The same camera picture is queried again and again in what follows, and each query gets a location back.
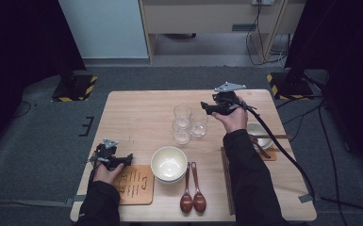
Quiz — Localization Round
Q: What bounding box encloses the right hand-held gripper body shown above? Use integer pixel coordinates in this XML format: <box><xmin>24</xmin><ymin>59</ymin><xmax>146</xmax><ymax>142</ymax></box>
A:
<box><xmin>211</xmin><ymin>81</ymin><xmax>249</xmax><ymax>116</ymax></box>

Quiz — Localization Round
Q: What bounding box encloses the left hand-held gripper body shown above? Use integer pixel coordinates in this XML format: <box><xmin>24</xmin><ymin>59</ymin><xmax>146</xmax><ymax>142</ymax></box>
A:
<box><xmin>88</xmin><ymin>137</ymin><xmax>126</xmax><ymax>170</ymax></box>

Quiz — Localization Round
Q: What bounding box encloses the clear drinking glass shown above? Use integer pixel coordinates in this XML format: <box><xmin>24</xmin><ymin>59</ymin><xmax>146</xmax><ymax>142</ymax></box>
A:
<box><xmin>172</xmin><ymin>118</ymin><xmax>192</xmax><ymax>145</ymax></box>
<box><xmin>190</xmin><ymin>111</ymin><xmax>209</xmax><ymax>138</ymax></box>
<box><xmin>173</xmin><ymin>104</ymin><xmax>193</xmax><ymax>121</ymax></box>

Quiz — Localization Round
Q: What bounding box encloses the cream ceramic bowl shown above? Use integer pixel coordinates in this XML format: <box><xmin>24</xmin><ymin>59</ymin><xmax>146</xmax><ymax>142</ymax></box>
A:
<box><xmin>150</xmin><ymin>145</ymin><xmax>189</xmax><ymax>183</ymax></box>
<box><xmin>246</xmin><ymin>121</ymin><xmax>274</xmax><ymax>150</ymax></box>
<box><xmin>153</xmin><ymin>170</ymin><xmax>187</xmax><ymax>186</ymax></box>

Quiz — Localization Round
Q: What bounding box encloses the person's left hand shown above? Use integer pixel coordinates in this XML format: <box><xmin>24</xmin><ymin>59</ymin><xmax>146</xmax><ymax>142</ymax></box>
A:
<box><xmin>92</xmin><ymin>162</ymin><xmax>125</xmax><ymax>186</ymax></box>

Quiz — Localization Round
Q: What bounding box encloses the person's right hand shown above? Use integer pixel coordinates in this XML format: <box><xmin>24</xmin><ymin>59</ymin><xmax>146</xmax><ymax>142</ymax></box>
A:
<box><xmin>211</xmin><ymin>95</ymin><xmax>249</xmax><ymax>135</ymax></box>

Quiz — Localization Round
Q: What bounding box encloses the square wooden coaster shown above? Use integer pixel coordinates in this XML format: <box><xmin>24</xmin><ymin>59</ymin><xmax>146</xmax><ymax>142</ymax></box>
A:
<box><xmin>258</xmin><ymin>147</ymin><xmax>277</xmax><ymax>162</ymax></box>
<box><xmin>112</xmin><ymin>165</ymin><xmax>155</xmax><ymax>206</ymax></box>

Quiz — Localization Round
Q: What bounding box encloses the row of brown chopsticks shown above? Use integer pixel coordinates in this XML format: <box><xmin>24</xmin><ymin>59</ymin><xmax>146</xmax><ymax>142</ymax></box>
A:
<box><xmin>220</xmin><ymin>146</ymin><xmax>236</xmax><ymax>217</ymax></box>

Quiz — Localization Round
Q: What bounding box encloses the grey tape strip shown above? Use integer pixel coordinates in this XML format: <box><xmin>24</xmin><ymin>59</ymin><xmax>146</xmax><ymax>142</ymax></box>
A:
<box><xmin>65</xmin><ymin>194</ymin><xmax>88</xmax><ymax>206</ymax></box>
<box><xmin>298</xmin><ymin>193</ymin><xmax>322</xmax><ymax>204</ymax></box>

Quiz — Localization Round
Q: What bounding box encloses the black yellow striped stand base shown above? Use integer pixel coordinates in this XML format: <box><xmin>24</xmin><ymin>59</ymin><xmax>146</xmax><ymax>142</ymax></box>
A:
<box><xmin>266</xmin><ymin>71</ymin><xmax>315</xmax><ymax>102</ymax></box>
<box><xmin>51</xmin><ymin>74</ymin><xmax>98</xmax><ymax>103</ymax></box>

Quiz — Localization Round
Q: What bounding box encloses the light wooden desk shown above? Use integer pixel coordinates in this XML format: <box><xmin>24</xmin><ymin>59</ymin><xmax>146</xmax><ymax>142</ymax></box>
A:
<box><xmin>138</xmin><ymin>0</ymin><xmax>307</xmax><ymax>64</ymax></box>

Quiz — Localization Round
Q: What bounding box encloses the white power strip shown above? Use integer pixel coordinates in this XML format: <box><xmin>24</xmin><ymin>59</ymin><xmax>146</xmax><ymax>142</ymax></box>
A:
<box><xmin>251</xmin><ymin>0</ymin><xmax>276</xmax><ymax>7</ymax></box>

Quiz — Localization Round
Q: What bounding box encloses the black curtain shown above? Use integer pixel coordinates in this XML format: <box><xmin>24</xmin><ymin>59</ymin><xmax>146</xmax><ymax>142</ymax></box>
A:
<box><xmin>284</xmin><ymin>0</ymin><xmax>363</xmax><ymax>177</ymax></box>
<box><xmin>0</xmin><ymin>0</ymin><xmax>88</xmax><ymax>152</ymax></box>

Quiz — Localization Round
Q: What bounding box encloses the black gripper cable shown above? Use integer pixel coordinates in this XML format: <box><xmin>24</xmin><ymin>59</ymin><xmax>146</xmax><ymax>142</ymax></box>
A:
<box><xmin>241</xmin><ymin>103</ymin><xmax>317</xmax><ymax>202</ymax></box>
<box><xmin>88</xmin><ymin>159</ymin><xmax>100</xmax><ymax>189</ymax></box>

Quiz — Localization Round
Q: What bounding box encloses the black power cable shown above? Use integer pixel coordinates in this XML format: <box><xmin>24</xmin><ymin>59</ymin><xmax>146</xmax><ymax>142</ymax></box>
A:
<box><xmin>244</xmin><ymin>3</ymin><xmax>291</xmax><ymax>67</ymax></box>

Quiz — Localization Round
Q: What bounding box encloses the black floor cable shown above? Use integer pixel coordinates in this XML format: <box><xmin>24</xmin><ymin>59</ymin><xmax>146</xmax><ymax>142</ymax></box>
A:
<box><xmin>319</xmin><ymin>196</ymin><xmax>363</xmax><ymax>218</ymax></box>
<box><xmin>317</xmin><ymin>100</ymin><xmax>342</xmax><ymax>226</ymax></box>
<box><xmin>12</xmin><ymin>101</ymin><xmax>34</xmax><ymax>120</ymax></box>

